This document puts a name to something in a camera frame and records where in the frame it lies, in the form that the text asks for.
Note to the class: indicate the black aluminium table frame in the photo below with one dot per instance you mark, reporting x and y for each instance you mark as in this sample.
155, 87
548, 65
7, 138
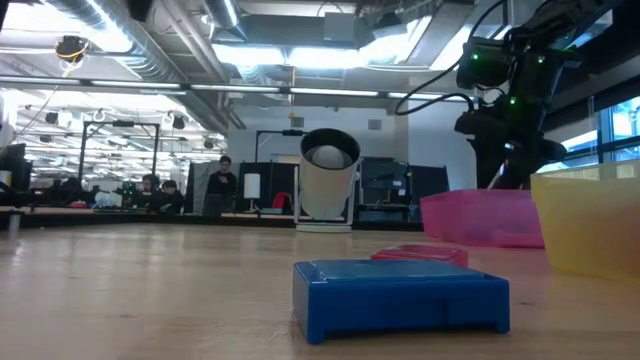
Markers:
150, 220

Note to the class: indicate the grey cloth partition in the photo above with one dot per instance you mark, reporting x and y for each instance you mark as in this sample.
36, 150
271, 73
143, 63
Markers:
199, 185

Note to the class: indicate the black partition panel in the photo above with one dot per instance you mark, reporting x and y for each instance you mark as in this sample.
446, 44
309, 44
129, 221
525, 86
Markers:
427, 192

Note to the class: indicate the person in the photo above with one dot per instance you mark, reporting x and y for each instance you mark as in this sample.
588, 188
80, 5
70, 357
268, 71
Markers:
172, 197
222, 185
149, 192

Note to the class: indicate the white crumpled bag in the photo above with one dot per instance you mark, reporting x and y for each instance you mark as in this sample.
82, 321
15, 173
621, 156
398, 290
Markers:
107, 200

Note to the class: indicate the grey metal post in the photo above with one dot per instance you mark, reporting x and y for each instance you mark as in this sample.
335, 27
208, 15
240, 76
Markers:
15, 222

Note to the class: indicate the grey wall box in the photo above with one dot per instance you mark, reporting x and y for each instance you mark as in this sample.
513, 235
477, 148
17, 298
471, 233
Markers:
297, 122
374, 124

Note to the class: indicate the red translucent plastic bin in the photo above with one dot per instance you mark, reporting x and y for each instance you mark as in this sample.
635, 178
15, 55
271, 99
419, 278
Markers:
475, 220

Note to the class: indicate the red chair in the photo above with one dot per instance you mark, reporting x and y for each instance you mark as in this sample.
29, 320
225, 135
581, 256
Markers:
282, 202

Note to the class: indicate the blue plastic case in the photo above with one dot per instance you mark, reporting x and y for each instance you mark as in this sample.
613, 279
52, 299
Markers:
400, 300

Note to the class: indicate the small white shade lamp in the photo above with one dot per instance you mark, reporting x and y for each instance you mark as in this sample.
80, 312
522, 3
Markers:
251, 186

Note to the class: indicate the grey ceiling unit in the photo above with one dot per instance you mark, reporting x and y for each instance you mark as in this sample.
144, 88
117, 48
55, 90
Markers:
340, 27

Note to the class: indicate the black metal gantry frame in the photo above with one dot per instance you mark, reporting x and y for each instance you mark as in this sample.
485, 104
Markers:
86, 145
258, 145

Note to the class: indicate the yellow translucent plastic bin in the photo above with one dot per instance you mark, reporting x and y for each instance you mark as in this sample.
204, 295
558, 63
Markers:
590, 230

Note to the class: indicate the red plastic case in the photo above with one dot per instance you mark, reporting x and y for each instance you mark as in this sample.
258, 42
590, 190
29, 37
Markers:
425, 254

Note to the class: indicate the long ceiling light bar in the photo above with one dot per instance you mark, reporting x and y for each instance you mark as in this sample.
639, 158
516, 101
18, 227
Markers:
150, 85

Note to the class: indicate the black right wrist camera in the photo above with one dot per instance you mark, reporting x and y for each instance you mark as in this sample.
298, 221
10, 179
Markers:
485, 65

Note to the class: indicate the window with black frame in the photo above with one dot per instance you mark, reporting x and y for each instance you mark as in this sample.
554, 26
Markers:
615, 130

